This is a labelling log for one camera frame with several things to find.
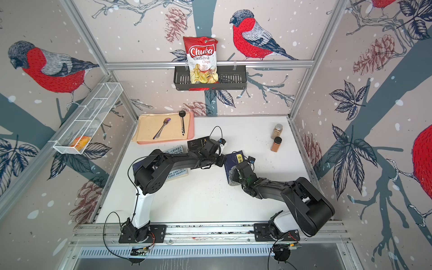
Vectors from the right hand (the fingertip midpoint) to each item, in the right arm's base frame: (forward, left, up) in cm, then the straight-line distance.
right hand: (234, 171), depth 93 cm
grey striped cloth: (-3, +2, +1) cm, 4 cm away
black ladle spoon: (+45, +38, +2) cm, 59 cm away
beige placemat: (+34, +61, 0) cm, 70 cm away
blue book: (+7, +1, +1) cm, 7 cm away
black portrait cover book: (+17, +24, +1) cm, 30 cm away
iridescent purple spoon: (+37, +50, +1) cm, 62 cm away
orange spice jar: (+15, -24, +6) cm, 29 cm away
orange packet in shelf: (-6, +63, +33) cm, 72 cm away
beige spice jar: (+24, -26, +7) cm, 37 cm away
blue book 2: (0, +56, +2) cm, 56 cm away
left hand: (+8, +3, +2) cm, 9 cm away
